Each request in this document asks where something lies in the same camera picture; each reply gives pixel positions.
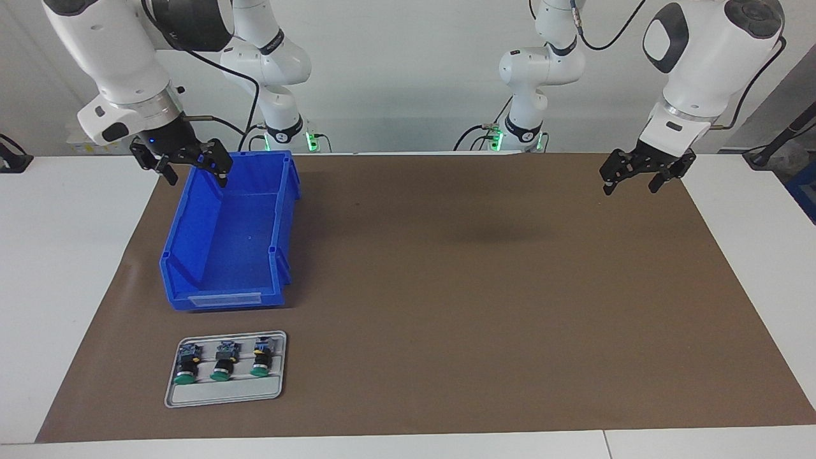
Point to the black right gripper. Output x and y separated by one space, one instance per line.
173 141

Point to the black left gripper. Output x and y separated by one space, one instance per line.
656 159

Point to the green push button grey block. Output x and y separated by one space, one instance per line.
185 368
222 366

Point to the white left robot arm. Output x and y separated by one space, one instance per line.
701 64

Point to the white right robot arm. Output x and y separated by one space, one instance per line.
108 51

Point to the green push button black block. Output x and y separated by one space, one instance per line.
260 363

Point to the blue plastic storage bin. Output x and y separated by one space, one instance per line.
236 255

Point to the black stand pole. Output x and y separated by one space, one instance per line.
787 134

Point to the blue storage crate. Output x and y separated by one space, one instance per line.
804 191

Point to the grey metal tray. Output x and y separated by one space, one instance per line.
223 392

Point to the brown paper table mat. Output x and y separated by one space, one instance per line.
446 331

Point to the black clamp mount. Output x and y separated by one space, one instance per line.
13 162

